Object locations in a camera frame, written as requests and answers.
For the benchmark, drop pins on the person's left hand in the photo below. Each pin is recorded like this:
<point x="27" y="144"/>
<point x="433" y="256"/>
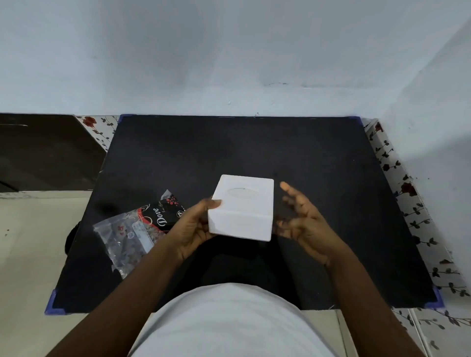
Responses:
<point x="189" y="230"/>

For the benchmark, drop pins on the person's right hand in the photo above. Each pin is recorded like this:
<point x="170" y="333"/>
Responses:
<point x="312" y="228"/>

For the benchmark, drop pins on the person's left thumb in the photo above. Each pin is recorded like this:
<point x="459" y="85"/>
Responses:
<point x="210" y="205"/>

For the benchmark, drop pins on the person's right thumb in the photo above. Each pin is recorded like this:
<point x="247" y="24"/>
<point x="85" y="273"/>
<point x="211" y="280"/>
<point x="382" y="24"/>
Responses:
<point x="287" y="227"/>

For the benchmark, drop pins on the white rectangular box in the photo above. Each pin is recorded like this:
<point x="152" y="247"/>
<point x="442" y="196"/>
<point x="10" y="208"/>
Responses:
<point x="244" y="211"/>

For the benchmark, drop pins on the person's right forearm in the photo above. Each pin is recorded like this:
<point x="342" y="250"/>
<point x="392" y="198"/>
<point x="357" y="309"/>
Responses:
<point x="368" y="305"/>

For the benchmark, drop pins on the person's left forearm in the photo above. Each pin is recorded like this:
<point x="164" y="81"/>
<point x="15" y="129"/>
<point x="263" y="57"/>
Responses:
<point x="117" y="301"/>

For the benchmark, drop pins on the black printed packet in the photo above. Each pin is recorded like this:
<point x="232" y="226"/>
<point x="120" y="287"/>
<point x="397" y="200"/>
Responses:
<point x="162" y="215"/>

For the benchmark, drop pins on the black table mat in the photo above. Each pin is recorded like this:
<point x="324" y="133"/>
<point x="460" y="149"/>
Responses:
<point x="235" y="150"/>

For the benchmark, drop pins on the clear plastic bag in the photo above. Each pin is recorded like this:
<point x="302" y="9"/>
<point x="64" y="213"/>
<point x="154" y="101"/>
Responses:
<point x="123" y="235"/>

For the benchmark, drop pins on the person's white shirt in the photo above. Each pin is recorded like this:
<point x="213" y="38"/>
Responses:
<point x="231" y="323"/>

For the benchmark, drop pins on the blue tape corner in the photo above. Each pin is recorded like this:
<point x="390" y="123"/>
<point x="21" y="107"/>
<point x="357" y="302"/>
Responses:
<point x="51" y="306"/>
<point x="124" y="116"/>
<point x="438" y="298"/>

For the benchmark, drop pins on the white floral table covering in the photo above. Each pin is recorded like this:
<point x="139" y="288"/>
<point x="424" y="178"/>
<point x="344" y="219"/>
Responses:
<point x="415" y="206"/>

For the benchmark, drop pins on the dark brown wooden panel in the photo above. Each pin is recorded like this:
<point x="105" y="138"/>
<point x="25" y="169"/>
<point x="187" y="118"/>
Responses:
<point x="44" y="154"/>

